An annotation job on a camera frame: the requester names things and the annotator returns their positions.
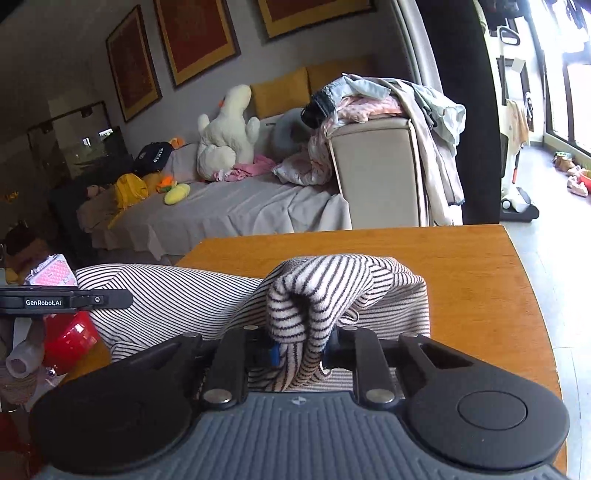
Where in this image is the striped grey knit sweater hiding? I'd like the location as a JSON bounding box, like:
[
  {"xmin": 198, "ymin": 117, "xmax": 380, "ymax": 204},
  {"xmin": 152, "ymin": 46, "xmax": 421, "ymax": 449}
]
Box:
[{"xmin": 75, "ymin": 253, "xmax": 431, "ymax": 392}]

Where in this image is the clothes pile on sofa arm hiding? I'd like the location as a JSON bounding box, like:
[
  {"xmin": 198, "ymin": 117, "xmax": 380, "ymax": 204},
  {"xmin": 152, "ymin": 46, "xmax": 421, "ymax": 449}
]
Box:
[{"xmin": 273, "ymin": 74, "xmax": 467, "ymax": 231}]

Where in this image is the gloved left hand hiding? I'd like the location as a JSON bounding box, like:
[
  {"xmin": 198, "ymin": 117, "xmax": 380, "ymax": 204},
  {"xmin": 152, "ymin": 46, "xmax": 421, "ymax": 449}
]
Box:
[{"xmin": 1, "ymin": 318, "xmax": 45, "ymax": 405}]

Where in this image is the red bowl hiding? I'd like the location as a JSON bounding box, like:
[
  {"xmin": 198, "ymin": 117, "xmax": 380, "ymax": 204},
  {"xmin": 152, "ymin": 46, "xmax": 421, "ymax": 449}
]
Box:
[{"xmin": 43, "ymin": 311, "xmax": 100, "ymax": 376}]

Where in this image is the grey covered sofa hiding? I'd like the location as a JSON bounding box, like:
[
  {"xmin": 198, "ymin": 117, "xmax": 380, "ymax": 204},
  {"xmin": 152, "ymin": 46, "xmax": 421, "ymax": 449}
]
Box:
[{"xmin": 76, "ymin": 115, "xmax": 431, "ymax": 265}]

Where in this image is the yellow plush lemon toy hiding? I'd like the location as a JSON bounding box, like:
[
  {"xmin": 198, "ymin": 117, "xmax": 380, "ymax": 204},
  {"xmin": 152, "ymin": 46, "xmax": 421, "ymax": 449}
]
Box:
[{"xmin": 163, "ymin": 183, "xmax": 190, "ymax": 206}]

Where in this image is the pink cloth on sofa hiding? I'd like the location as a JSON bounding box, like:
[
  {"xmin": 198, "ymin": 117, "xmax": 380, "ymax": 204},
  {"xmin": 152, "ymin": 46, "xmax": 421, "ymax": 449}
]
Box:
[{"xmin": 214, "ymin": 154, "xmax": 276, "ymax": 182}]

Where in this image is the dark navy cap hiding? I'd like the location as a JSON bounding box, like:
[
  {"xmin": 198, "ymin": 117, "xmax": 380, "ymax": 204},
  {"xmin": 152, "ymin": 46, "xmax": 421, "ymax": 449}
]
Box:
[{"xmin": 132, "ymin": 142, "xmax": 173, "ymax": 177}]

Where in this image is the white plush rabbit toy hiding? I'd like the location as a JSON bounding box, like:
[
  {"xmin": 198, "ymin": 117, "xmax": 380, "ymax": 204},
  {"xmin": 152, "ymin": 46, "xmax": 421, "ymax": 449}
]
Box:
[{"xmin": 197, "ymin": 84, "xmax": 260, "ymax": 181}]

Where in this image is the grey neck pillow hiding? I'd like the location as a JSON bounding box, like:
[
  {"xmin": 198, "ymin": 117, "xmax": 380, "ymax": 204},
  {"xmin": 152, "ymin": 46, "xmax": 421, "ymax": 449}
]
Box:
[{"xmin": 270, "ymin": 108, "xmax": 314, "ymax": 162}]

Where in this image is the yellow cushion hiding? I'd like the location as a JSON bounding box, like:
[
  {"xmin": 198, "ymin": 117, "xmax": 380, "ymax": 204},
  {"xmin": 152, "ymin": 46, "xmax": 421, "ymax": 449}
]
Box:
[{"xmin": 250, "ymin": 67, "xmax": 311, "ymax": 118}]

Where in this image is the red framed wall picture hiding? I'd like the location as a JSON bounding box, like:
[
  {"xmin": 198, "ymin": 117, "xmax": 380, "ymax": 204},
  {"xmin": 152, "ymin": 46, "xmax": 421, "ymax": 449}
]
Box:
[{"xmin": 154, "ymin": 0, "xmax": 240, "ymax": 88}]

